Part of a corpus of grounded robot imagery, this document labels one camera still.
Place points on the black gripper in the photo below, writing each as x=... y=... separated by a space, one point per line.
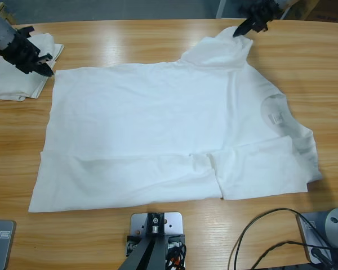
x=263 y=12
x=22 y=53

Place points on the white T-shirt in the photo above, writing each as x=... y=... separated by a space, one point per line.
x=157 y=126
x=11 y=81

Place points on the white metal table leg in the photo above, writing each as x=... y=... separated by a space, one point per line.
x=221 y=9
x=286 y=14

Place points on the wooden pallet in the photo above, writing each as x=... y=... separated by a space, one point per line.
x=7 y=15

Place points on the brown cardboard box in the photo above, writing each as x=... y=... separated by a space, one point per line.
x=321 y=11

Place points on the grey base plate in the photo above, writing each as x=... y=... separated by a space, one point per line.
x=310 y=233
x=1 y=244

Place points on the white block with dark post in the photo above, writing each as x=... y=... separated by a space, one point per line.
x=173 y=222

